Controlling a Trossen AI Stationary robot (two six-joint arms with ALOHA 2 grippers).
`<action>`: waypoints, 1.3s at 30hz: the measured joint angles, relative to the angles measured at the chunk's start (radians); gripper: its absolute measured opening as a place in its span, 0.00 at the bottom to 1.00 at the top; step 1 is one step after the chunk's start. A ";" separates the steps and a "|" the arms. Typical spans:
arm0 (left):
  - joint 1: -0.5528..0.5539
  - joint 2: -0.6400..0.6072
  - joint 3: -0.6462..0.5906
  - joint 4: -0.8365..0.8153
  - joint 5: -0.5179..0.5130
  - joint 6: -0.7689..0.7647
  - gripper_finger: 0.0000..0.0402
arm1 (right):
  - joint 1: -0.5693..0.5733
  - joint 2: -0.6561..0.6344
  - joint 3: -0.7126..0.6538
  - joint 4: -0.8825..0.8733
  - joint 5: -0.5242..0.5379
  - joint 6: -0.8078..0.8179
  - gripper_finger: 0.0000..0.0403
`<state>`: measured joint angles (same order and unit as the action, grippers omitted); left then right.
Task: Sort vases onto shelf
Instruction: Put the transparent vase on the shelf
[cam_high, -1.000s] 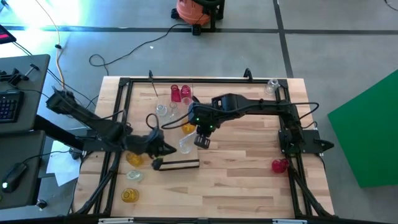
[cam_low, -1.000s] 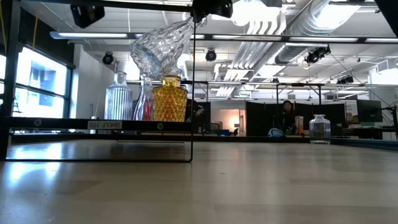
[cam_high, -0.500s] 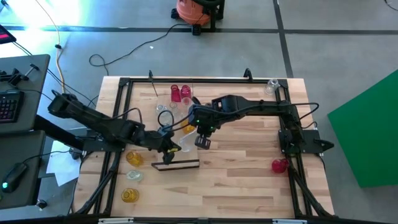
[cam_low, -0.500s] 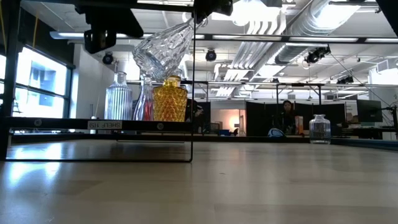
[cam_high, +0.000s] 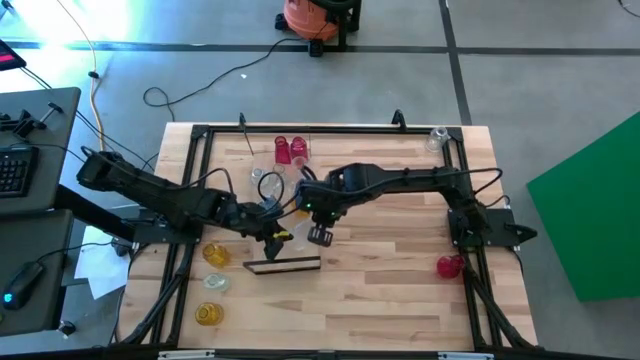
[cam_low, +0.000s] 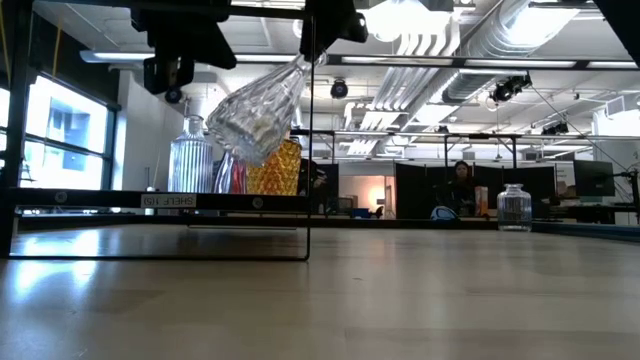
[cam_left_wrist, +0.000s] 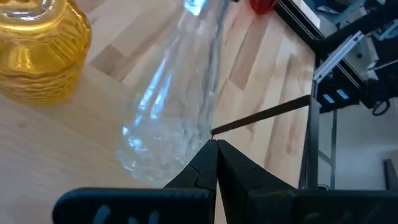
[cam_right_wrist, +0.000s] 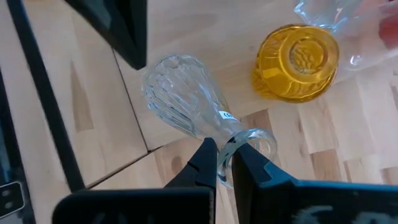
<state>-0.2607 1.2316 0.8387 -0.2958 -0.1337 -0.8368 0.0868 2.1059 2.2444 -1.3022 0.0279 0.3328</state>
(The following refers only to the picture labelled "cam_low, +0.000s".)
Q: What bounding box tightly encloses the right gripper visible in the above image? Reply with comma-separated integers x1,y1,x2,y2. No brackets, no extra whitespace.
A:
298,0,359,64

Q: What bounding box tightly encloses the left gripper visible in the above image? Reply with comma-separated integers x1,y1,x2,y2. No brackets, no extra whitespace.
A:
129,9,238,72

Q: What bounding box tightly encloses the clear diamond-cut glass vase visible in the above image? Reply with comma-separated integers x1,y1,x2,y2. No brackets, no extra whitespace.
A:
205,52,327,169

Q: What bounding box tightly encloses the tall clear ribbed bottle vase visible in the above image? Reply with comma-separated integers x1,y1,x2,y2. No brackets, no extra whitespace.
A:
167,114,215,195

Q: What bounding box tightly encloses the yellow textured glass vase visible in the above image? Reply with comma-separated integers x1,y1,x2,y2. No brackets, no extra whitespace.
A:
246,135,304,197

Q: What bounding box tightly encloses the clear conical carafe vase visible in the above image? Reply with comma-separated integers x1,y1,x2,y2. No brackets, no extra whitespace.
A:
213,149,250,195

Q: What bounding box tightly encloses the black overhead light beam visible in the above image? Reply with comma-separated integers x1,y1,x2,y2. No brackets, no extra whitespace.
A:
79,48,640,71

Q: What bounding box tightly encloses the person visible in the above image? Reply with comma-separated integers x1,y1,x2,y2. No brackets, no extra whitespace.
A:
434,159,479,221
298,158,331,215

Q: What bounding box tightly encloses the large window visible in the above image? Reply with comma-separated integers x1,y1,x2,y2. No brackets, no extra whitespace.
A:
19,74,121,191

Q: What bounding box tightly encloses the black ceiling track fixture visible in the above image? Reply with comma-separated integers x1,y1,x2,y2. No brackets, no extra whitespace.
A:
488,72,534,105

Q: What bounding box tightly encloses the blue white object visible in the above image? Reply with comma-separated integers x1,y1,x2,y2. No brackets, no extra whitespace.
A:
429,204,460,222

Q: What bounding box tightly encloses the orange box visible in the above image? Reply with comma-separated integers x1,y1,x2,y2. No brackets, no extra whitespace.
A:
473,185,490,217

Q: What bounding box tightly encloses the black partition panel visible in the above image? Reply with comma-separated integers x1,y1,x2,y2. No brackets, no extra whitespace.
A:
393,162,557,220

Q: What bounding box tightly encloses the short clear ribbed jar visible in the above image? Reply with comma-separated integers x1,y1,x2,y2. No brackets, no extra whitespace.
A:
496,182,533,233

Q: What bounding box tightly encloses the black computer monitor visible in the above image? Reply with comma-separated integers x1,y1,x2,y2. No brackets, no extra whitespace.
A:
573,159,617,198

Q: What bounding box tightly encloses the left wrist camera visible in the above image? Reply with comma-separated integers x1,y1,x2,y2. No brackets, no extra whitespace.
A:
143,55,195,96

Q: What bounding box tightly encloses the wooden shelf black frame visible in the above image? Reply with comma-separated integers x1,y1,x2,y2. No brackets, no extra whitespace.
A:
0,0,314,262

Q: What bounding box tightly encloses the silver ceiling duct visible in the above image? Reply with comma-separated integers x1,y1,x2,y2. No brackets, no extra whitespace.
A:
439,0,586,106

